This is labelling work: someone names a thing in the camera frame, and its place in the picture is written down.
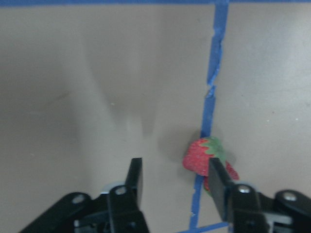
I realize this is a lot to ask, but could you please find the red strawberry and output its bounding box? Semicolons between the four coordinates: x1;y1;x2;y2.
203;160;240;195
182;136;226;177

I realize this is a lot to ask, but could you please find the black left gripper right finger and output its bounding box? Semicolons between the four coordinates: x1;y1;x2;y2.
208;158;270;233

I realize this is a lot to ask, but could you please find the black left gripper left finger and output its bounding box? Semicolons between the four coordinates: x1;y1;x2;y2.
107;158;149;233

